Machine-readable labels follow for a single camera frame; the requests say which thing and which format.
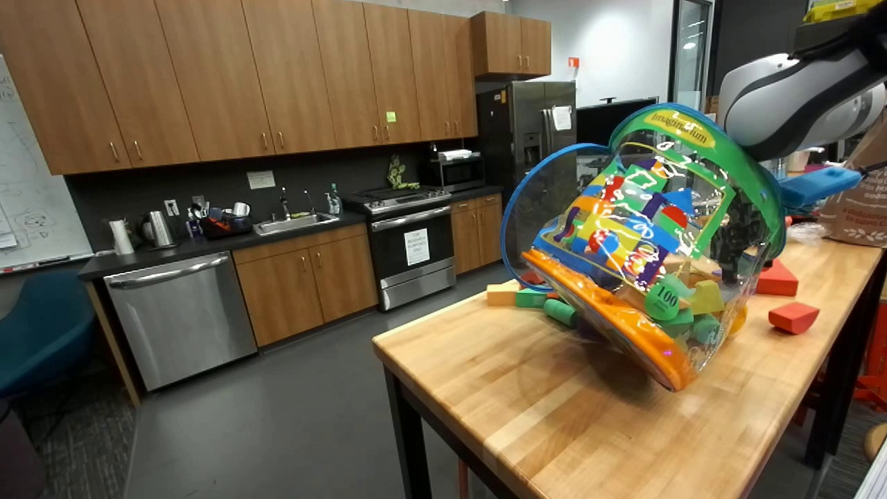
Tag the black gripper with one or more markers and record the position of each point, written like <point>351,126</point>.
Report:
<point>743,240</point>

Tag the clear plastic toy bag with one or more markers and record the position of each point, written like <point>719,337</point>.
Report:
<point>628,240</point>

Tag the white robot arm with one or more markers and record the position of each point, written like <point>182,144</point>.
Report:
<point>804,93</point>

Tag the small red rectangular block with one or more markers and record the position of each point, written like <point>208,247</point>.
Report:
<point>794,316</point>

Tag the green cylinder block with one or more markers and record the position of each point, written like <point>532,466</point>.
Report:
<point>561,312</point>

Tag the green flat block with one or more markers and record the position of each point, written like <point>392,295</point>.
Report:
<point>532,297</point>

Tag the white paper on fridge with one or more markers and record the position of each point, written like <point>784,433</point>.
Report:
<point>561,118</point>

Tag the round wooden stool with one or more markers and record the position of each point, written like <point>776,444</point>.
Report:
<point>876,442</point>

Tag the tan rectangular block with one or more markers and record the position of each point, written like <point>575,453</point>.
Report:
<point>502,295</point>

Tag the wooden lower cabinet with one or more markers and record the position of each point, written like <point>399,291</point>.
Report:
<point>305,281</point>
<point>477,233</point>

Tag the stainless steel microwave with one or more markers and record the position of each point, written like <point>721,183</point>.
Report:
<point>459,169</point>

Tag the wooden cabinet above fridge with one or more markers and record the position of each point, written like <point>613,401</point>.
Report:
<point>510,43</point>

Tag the white paper on oven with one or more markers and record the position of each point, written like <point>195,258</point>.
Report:
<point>416,247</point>

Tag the stainless steel oven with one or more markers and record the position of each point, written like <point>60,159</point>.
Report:
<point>412,244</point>

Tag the green potted plant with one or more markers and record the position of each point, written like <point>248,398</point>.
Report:
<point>399,173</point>

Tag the green cabinet sticker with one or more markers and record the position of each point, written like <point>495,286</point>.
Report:
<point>392,118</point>

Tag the wooden butcher block table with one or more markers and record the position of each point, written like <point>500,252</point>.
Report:
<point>406,433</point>

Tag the clear soap bottle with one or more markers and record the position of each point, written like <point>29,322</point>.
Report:
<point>333,201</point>

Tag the steel kitchen sink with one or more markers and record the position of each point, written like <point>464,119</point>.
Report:
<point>295,222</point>

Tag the dish rack with dishes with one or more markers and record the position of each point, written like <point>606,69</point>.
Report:
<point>218,219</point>

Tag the stainless steel dishwasher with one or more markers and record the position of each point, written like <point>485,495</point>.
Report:
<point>182,320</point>

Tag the white electric kettle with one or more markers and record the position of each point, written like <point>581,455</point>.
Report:
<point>158,227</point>

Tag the white paper towel roll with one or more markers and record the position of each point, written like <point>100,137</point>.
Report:
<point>121,237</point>

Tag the blue chair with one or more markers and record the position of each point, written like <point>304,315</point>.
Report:
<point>43,333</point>

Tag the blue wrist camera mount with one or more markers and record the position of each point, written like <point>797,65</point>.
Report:
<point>818,187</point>

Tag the red wall fire alarm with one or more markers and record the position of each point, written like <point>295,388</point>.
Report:
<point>575,62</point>

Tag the white wall outlet plate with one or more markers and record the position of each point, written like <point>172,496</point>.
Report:
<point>261,178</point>

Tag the white wall board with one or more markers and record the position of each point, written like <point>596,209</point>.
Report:
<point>37,183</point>

